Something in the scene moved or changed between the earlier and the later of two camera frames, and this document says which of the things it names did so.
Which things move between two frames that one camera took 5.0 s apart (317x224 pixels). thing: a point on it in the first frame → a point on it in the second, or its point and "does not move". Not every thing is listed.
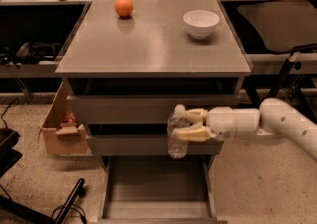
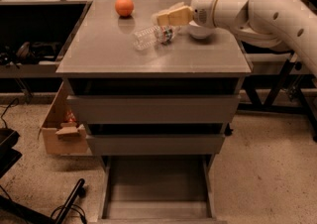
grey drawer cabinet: (130, 61) does not move
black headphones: (34, 53) does not move
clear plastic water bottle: (178, 148) → (158, 34)
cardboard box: (61, 132) does not move
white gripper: (220, 123) → (202, 10)
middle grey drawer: (145, 145) does not move
